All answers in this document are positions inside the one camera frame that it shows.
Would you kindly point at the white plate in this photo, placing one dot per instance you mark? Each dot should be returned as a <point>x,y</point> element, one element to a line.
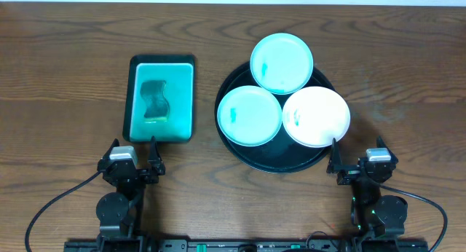
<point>315,117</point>

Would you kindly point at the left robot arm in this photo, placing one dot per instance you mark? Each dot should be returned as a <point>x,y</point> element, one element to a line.
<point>120,212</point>

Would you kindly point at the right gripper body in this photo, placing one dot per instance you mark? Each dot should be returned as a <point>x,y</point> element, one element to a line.
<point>347,172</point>

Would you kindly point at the white rectangular water dish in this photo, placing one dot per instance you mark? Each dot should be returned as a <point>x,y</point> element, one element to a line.
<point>178,99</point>

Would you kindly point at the mint green plate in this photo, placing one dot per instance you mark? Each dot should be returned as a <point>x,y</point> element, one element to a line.
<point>281,63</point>
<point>249,116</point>

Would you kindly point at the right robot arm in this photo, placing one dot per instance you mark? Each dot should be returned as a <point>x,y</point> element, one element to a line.
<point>379,218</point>

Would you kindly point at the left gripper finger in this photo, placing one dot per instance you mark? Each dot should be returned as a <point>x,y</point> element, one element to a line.
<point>154,158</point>
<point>115,143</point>

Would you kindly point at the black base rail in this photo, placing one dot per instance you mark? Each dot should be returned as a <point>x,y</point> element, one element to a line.
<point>240,246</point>

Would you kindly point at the green and yellow sponge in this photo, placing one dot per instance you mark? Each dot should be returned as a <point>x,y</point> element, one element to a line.
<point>157,106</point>

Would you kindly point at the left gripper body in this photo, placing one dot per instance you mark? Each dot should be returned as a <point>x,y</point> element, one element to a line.
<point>132,172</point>

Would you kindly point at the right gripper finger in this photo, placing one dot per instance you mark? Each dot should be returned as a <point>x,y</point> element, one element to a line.
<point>382,145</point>
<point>335,156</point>

